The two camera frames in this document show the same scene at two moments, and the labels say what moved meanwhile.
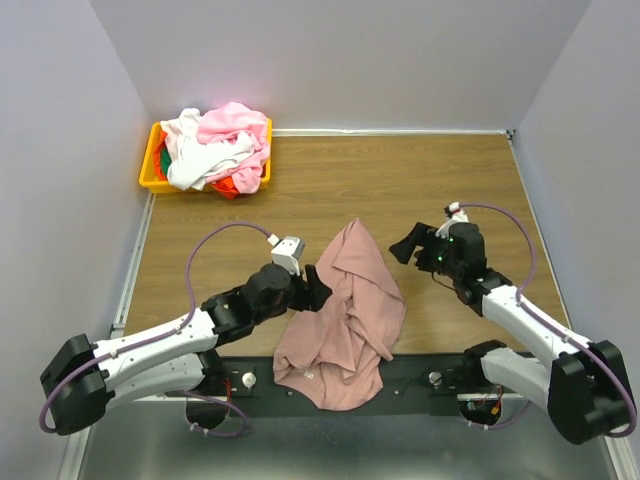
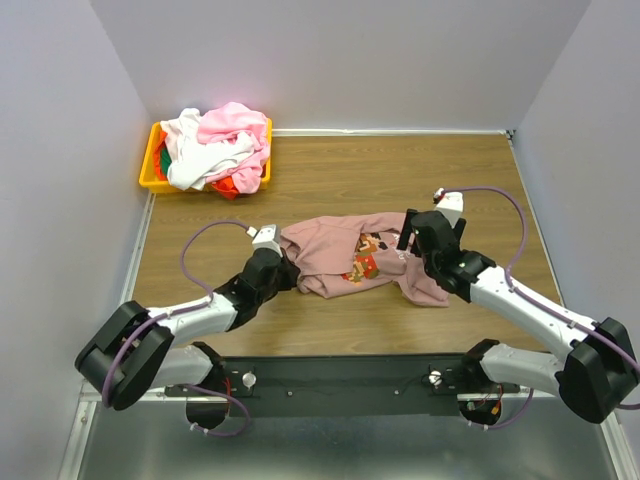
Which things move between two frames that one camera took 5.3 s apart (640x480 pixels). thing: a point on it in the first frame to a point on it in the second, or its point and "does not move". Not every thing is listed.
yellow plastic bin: (151, 183) does not move
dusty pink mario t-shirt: (335, 355) to (333, 251)
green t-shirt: (165, 158) does not move
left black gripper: (310, 288) to (288, 267)
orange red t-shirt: (226, 187) does not move
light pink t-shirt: (225, 124) does not move
